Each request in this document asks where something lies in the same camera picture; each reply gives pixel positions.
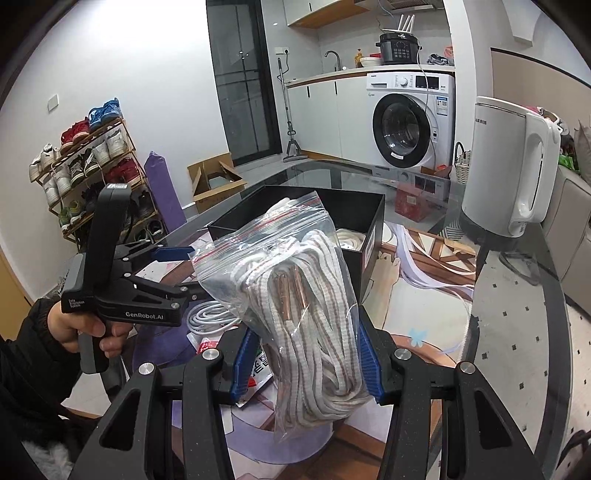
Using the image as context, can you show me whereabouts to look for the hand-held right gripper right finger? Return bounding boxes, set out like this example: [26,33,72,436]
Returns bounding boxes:
[358,318,546,480]

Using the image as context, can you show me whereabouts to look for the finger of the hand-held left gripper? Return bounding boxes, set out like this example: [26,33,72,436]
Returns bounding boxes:
[122,272,206,310]
[115,244,197,278]

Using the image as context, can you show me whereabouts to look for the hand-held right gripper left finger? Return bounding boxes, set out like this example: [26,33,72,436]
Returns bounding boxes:
[69,328,262,480]

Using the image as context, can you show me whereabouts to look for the large green medicine packet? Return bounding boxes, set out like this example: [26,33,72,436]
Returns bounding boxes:
[231,342,278,408]

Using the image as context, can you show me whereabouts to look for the white cable coil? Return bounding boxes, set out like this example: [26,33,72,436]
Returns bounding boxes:
[185,300,250,340]

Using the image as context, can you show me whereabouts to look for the zip bag of white laces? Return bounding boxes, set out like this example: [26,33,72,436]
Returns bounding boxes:
[189,191,377,439]

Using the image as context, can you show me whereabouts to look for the black cardboard box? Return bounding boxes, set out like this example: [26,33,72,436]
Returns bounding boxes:
[207,185,386,308]

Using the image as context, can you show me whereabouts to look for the person's left forearm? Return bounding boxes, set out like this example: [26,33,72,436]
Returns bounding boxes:
[0,298,118,480]

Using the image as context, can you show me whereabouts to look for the person's left hand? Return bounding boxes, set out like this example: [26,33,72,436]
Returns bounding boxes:
[44,302,133,359]

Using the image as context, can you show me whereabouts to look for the purple yoga mat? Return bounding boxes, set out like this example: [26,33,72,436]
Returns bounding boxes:
[144,150,186,234]

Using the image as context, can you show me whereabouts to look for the open brown cardboard box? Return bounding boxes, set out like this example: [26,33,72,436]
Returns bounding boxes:
[187,152,249,214]

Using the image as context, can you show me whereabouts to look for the printed table mat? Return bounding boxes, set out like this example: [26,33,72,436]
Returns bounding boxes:
[120,217,481,480]

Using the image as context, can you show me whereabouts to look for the wooden shoe rack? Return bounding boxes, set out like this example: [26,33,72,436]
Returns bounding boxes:
[28,115,169,245]

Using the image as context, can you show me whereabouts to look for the grey floor mop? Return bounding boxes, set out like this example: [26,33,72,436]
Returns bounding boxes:
[276,58,308,162]

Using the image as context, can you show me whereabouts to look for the red box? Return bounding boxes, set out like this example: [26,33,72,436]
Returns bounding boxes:
[394,178,432,217]

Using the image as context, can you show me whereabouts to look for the black framed glass door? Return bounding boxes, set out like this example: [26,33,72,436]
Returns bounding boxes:
[206,0,283,169]

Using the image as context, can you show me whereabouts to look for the white counter cabinet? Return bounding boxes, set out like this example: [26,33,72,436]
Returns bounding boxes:
[284,69,370,162]

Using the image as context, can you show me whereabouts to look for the wicker basket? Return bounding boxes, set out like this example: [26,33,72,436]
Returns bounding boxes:
[452,141,472,183]

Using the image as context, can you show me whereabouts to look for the white washing machine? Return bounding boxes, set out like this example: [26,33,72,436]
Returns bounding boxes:
[366,71,457,169]

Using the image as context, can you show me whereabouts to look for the white electric kettle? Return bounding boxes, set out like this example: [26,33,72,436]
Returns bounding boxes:
[461,95,563,238]

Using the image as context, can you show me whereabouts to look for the white upper cabinet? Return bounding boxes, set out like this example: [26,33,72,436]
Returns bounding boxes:
[283,0,384,29]

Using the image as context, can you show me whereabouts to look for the black pressure cooker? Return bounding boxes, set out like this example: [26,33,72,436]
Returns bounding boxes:
[375,32,423,66]

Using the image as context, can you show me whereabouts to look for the pink clothes pile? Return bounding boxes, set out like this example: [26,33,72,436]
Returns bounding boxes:
[526,105,563,129]

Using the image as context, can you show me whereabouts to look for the white router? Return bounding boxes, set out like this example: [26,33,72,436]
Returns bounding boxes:
[387,14,416,37]

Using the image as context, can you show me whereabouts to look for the range hood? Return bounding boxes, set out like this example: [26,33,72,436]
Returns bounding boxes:
[385,0,446,12]

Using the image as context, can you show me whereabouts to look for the white rope coil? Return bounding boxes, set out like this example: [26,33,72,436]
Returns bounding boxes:
[335,227,370,252]

